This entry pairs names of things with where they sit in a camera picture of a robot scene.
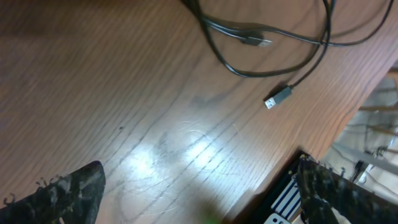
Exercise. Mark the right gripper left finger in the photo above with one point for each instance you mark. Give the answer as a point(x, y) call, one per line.
point(74, 198)

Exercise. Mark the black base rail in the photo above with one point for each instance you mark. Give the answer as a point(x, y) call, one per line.
point(278, 199)

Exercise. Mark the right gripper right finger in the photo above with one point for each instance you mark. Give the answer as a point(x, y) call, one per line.
point(322, 191)

